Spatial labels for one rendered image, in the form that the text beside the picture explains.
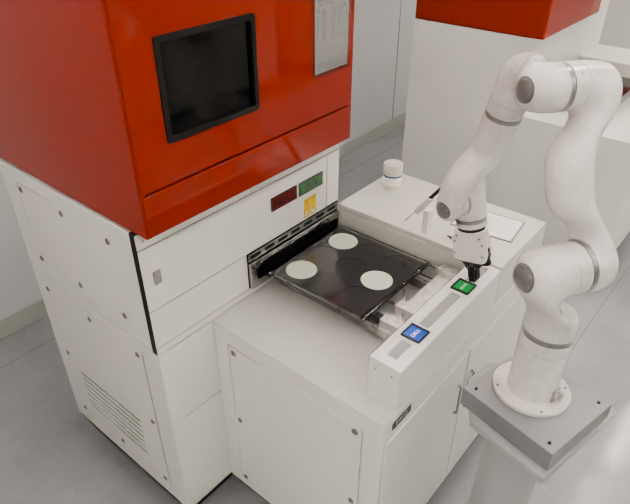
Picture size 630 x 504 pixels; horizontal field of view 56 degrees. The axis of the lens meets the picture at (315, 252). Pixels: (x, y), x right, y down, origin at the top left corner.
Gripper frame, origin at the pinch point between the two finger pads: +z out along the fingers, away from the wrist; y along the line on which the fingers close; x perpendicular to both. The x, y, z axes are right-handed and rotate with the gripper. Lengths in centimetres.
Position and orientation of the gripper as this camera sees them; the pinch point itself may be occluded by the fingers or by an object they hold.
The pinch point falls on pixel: (473, 274)
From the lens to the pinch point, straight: 178.5
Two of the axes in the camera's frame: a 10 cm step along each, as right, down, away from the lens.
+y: 7.5, 1.8, -6.4
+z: 1.6, 8.9, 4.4
